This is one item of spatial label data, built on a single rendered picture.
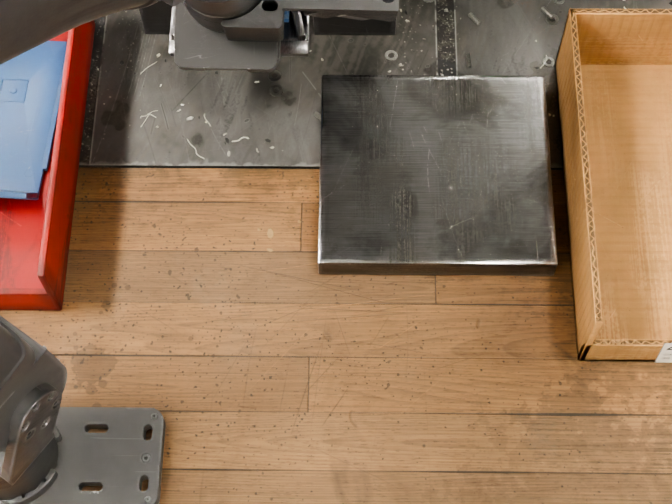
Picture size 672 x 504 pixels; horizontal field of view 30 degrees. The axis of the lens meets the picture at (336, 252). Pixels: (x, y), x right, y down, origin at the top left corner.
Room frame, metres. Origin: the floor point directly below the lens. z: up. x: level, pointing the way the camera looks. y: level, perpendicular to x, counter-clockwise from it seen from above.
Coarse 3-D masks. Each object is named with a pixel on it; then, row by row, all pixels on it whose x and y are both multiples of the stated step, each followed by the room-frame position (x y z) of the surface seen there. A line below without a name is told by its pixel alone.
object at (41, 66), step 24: (48, 48) 0.58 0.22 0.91; (0, 72) 0.56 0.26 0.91; (24, 72) 0.56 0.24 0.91; (48, 72) 0.56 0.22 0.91; (48, 96) 0.54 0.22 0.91; (0, 120) 0.51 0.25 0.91; (24, 120) 0.51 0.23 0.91; (48, 120) 0.51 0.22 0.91; (0, 144) 0.49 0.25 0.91; (24, 144) 0.49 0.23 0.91; (0, 168) 0.47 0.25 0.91; (24, 168) 0.47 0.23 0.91; (0, 192) 0.44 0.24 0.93; (24, 192) 0.44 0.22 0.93
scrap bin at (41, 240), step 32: (64, 64) 0.53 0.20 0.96; (64, 96) 0.50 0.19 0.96; (64, 128) 0.48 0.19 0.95; (64, 160) 0.46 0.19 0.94; (64, 192) 0.44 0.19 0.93; (0, 224) 0.43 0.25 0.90; (32, 224) 0.43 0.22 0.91; (64, 224) 0.42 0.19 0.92; (0, 256) 0.40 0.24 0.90; (32, 256) 0.40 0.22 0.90; (64, 256) 0.40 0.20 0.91; (0, 288) 0.36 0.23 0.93; (32, 288) 0.36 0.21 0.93
